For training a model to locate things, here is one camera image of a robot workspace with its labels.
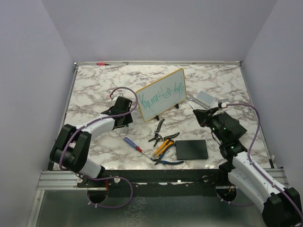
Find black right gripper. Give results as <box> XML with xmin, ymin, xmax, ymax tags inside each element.
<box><xmin>194</xmin><ymin>106</ymin><xmax>227</xmax><ymax>143</ymax></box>

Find yellow framed whiteboard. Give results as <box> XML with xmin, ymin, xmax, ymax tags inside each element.
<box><xmin>136</xmin><ymin>69</ymin><xmax>187</xmax><ymax>122</ymax></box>

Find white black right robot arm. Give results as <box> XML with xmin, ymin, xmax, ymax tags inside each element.
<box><xmin>193</xmin><ymin>107</ymin><xmax>303</xmax><ymax>227</ymax></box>

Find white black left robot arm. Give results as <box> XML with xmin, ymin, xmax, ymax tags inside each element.
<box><xmin>50</xmin><ymin>96</ymin><xmax>133</xmax><ymax>187</ymax></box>

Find white square box device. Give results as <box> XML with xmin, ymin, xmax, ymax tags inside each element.
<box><xmin>196</xmin><ymin>90</ymin><xmax>216</xmax><ymax>107</ymax></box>

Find silver open-end wrench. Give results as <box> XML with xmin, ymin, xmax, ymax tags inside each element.
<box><xmin>187</xmin><ymin>94</ymin><xmax>210</xmax><ymax>110</ymax></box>

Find blue red screwdriver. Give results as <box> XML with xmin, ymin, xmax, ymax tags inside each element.
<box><xmin>124</xmin><ymin>137</ymin><xmax>152</xmax><ymax>159</ymax></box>

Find black rectangular pad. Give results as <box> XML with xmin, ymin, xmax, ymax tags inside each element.
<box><xmin>175</xmin><ymin>140</ymin><xmax>208</xmax><ymax>160</ymax></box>

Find black square pad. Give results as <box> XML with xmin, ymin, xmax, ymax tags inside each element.
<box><xmin>220</xmin><ymin>112</ymin><xmax>247</xmax><ymax>141</ymax></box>

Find yellow black utility knife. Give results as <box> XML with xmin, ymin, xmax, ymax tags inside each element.
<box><xmin>153</xmin><ymin>139</ymin><xmax>175</xmax><ymax>157</ymax></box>

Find black cutting pliers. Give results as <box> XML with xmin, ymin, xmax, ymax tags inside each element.
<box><xmin>148</xmin><ymin>132</ymin><xmax>180</xmax><ymax>147</ymax></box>

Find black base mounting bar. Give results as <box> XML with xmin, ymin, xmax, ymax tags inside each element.
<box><xmin>77</xmin><ymin>169</ymin><xmax>231</xmax><ymax>198</ymax></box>

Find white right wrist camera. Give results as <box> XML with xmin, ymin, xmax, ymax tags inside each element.
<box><xmin>213</xmin><ymin>98</ymin><xmax>230</xmax><ymax>116</ymax></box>

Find red marker at rail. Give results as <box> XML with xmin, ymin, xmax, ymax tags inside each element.
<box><xmin>96</xmin><ymin>62</ymin><xmax>110</xmax><ymax>66</ymax></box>

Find blue handled pliers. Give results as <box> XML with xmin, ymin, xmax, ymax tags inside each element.
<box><xmin>152</xmin><ymin>144</ymin><xmax>184</xmax><ymax>165</ymax></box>

